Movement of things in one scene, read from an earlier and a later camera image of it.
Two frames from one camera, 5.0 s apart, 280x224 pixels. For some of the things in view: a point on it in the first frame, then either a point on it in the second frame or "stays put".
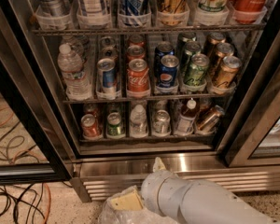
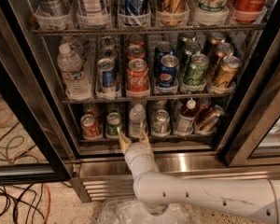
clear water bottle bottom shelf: (138, 122) stays put
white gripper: (153, 189) -> (137, 150)
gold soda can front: (228, 73) stays put
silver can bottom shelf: (161, 124) stays put
